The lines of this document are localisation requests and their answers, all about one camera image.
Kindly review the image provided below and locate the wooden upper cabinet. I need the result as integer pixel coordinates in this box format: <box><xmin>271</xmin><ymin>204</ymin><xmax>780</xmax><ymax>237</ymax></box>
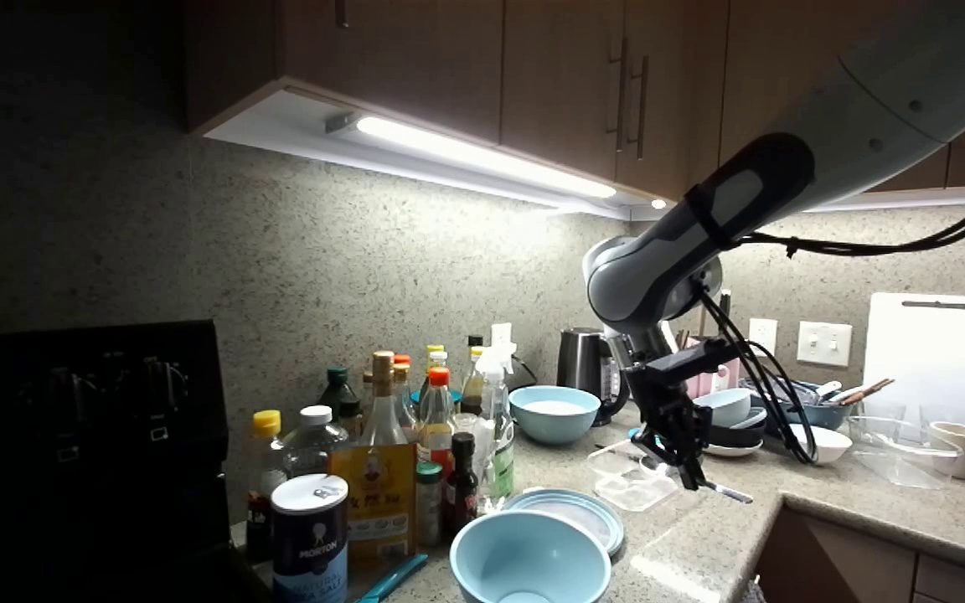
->
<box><xmin>178</xmin><ymin>0</ymin><xmax>965</xmax><ymax>225</ymax></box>

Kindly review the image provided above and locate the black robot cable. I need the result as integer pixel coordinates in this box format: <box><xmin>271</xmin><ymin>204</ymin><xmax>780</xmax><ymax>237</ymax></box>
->
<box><xmin>680</xmin><ymin>132</ymin><xmax>965</xmax><ymax>468</ymax></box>

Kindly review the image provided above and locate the small white bowl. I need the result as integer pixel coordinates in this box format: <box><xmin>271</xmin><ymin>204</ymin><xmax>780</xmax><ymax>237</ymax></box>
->
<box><xmin>780</xmin><ymin>421</ymin><xmax>856</xmax><ymax>468</ymax></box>

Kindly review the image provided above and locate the light blue plate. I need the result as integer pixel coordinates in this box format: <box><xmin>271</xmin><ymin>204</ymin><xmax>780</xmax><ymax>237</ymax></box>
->
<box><xmin>498</xmin><ymin>481</ymin><xmax>631</xmax><ymax>563</ymax></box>

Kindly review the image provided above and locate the large amber yellow-label bottle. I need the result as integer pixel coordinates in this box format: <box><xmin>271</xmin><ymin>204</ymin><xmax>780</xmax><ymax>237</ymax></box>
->
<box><xmin>328</xmin><ymin>347</ymin><xmax>420</xmax><ymax>576</ymax></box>

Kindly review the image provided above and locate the teal utensil handle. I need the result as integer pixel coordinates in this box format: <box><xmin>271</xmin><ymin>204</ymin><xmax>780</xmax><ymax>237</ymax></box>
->
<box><xmin>352</xmin><ymin>549</ymin><xmax>431</xmax><ymax>603</ymax></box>

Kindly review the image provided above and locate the white wall switch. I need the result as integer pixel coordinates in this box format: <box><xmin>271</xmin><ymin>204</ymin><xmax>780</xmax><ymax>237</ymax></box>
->
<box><xmin>745</xmin><ymin>314</ymin><xmax>783</xmax><ymax>357</ymax></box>

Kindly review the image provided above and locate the red-capped bottle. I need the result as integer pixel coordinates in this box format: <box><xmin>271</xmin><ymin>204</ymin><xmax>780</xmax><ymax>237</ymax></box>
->
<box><xmin>388</xmin><ymin>351</ymin><xmax>420</xmax><ymax>437</ymax></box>

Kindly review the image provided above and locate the black-capped tall bottle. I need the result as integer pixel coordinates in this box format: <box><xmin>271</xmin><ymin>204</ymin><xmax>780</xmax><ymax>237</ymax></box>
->
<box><xmin>460</xmin><ymin>332</ymin><xmax>488</xmax><ymax>420</ymax></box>

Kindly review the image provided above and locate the black countertop appliance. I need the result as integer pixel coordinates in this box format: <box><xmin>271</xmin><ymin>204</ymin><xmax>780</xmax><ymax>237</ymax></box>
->
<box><xmin>0</xmin><ymin>319</ymin><xmax>234</xmax><ymax>603</ymax></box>

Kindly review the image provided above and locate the wooden lower cabinet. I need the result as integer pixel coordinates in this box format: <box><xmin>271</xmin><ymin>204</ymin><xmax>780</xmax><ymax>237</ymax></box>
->
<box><xmin>746</xmin><ymin>498</ymin><xmax>965</xmax><ymax>603</ymax></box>

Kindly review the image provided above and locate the under-cabinet light strip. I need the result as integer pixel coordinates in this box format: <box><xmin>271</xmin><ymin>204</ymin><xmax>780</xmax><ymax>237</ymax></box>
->
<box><xmin>320</xmin><ymin>108</ymin><xmax>623</xmax><ymax>204</ymax></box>

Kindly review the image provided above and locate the orange-capped sauce bottle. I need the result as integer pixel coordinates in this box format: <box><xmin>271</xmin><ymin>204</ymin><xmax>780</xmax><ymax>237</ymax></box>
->
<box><xmin>411</xmin><ymin>365</ymin><xmax>462</xmax><ymax>476</ymax></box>

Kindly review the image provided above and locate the dark electric kettle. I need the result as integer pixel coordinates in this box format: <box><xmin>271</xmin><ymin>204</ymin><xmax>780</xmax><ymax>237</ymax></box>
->
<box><xmin>553</xmin><ymin>324</ymin><xmax>632</xmax><ymax>426</ymax></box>

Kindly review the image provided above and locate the wooden utensil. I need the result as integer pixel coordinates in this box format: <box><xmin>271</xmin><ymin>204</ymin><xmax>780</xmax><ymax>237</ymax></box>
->
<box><xmin>822</xmin><ymin>376</ymin><xmax>901</xmax><ymax>411</ymax></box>

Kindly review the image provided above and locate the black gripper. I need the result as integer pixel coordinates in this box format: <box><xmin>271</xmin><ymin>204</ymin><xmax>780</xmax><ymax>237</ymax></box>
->
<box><xmin>621</xmin><ymin>337</ymin><xmax>738</xmax><ymax>497</ymax></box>

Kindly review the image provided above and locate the wooden cabinet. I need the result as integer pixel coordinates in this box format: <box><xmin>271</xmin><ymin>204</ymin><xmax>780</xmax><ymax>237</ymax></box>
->
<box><xmin>746</xmin><ymin>498</ymin><xmax>965</xmax><ymax>603</ymax></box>
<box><xmin>178</xmin><ymin>0</ymin><xmax>965</xmax><ymax>225</ymax></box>

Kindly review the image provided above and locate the small dark glass bottle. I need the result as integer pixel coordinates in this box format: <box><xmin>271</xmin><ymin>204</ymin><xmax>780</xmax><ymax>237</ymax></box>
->
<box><xmin>440</xmin><ymin>429</ymin><xmax>486</xmax><ymax>543</ymax></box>

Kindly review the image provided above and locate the pink small appliance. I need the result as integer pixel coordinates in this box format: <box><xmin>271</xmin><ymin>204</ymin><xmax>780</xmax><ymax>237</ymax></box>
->
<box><xmin>715</xmin><ymin>351</ymin><xmax>750</xmax><ymax>395</ymax></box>

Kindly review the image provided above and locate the small green-lidded jar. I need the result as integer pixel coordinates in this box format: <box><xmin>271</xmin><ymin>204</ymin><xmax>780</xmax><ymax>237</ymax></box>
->
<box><xmin>410</xmin><ymin>458</ymin><xmax>449</xmax><ymax>554</ymax></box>

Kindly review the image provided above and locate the dark vertical cabinet handle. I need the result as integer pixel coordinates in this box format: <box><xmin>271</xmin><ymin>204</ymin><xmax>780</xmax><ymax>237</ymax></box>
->
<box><xmin>631</xmin><ymin>49</ymin><xmax>656</xmax><ymax>161</ymax></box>
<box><xmin>608</xmin><ymin>33</ymin><xmax>632</xmax><ymax>150</ymax></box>

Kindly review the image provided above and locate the green-capped dark bottle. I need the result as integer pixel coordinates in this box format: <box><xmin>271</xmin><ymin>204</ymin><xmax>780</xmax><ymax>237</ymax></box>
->
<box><xmin>318</xmin><ymin>365</ymin><xmax>365</xmax><ymax>443</ymax></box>

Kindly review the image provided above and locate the clear spray bottle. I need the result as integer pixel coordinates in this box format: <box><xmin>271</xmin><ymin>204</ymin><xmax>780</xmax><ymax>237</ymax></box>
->
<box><xmin>474</xmin><ymin>320</ymin><xmax>522</xmax><ymax>504</ymax></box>

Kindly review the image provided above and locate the white wall outlet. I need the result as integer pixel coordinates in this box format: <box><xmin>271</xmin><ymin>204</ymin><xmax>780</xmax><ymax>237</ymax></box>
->
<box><xmin>794</xmin><ymin>319</ymin><xmax>856</xmax><ymax>373</ymax></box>

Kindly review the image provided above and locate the light blue bowl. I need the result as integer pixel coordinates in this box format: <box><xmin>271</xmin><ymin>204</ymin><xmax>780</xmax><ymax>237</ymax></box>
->
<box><xmin>507</xmin><ymin>381</ymin><xmax>604</xmax><ymax>450</ymax></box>
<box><xmin>445</xmin><ymin>505</ymin><xmax>615</xmax><ymax>603</ymax></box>

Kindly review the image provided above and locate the dark blue dish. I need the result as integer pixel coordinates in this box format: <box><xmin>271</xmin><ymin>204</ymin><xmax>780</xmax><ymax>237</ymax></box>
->
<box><xmin>774</xmin><ymin>376</ymin><xmax>856</xmax><ymax>437</ymax></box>

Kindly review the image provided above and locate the yellow-capped sauce bottle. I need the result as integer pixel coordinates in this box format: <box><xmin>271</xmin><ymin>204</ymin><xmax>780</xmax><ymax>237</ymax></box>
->
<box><xmin>242</xmin><ymin>405</ymin><xmax>291</xmax><ymax>563</ymax></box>

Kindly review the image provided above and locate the white cutting board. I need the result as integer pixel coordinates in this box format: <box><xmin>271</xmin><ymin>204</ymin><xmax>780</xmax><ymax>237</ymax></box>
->
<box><xmin>856</xmin><ymin>289</ymin><xmax>965</xmax><ymax>447</ymax></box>

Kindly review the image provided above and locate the white-capped clear bottle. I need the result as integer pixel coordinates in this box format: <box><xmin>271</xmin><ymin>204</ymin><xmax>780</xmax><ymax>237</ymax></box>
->
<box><xmin>279</xmin><ymin>402</ymin><xmax>352</xmax><ymax>481</ymax></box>

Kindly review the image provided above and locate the small yellow-capped bottle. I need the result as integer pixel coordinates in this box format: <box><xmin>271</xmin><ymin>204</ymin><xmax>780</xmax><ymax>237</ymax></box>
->
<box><xmin>421</xmin><ymin>340</ymin><xmax>453</xmax><ymax>388</ymax></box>

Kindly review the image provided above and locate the clear plastic bowl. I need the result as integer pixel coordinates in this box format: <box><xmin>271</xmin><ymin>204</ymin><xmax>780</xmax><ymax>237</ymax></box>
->
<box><xmin>585</xmin><ymin>440</ymin><xmax>682</xmax><ymax>516</ymax></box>

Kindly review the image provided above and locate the large clear glass bowl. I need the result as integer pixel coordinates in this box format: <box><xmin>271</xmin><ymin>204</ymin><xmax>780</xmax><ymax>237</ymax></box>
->
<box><xmin>841</xmin><ymin>410</ymin><xmax>962</xmax><ymax>492</ymax></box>

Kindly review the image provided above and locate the stack of blue bowls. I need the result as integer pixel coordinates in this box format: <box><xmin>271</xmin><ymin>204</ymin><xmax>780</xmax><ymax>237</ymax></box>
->
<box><xmin>691</xmin><ymin>384</ymin><xmax>774</xmax><ymax>463</ymax></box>

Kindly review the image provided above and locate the dark canister with white lid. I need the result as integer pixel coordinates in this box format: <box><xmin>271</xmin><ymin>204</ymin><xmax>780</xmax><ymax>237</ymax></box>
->
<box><xmin>267</xmin><ymin>468</ymin><xmax>354</xmax><ymax>603</ymax></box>

